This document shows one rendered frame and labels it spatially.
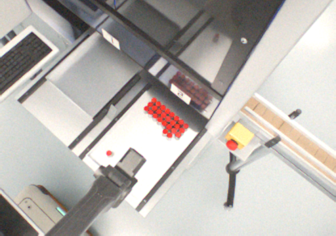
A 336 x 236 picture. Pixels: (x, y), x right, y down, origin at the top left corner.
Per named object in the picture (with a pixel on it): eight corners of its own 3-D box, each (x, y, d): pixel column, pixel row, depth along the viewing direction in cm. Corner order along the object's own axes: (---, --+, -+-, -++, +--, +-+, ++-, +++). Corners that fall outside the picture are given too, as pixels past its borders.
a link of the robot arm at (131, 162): (91, 176, 73) (121, 199, 72) (123, 136, 76) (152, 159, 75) (96, 178, 85) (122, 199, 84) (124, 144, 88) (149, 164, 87)
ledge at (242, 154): (237, 115, 130) (238, 113, 128) (264, 135, 127) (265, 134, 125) (216, 140, 126) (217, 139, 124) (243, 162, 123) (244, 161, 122)
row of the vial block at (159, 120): (146, 108, 128) (146, 104, 124) (181, 137, 124) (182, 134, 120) (142, 112, 127) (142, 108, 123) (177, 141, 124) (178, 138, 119)
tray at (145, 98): (146, 94, 130) (146, 90, 127) (197, 134, 125) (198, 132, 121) (87, 157, 122) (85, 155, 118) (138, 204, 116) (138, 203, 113)
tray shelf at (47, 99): (97, 23, 143) (96, 20, 141) (224, 122, 128) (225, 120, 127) (15, 99, 131) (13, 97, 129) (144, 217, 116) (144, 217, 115)
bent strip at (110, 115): (113, 109, 128) (111, 103, 122) (119, 113, 127) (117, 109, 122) (88, 135, 124) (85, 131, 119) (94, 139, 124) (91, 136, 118)
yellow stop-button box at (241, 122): (235, 123, 118) (241, 117, 111) (251, 136, 117) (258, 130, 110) (223, 138, 116) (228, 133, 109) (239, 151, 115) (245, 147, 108)
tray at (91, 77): (105, 27, 140) (104, 22, 137) (150, 62, 135) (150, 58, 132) (47, 80, 132) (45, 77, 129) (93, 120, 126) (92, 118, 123)
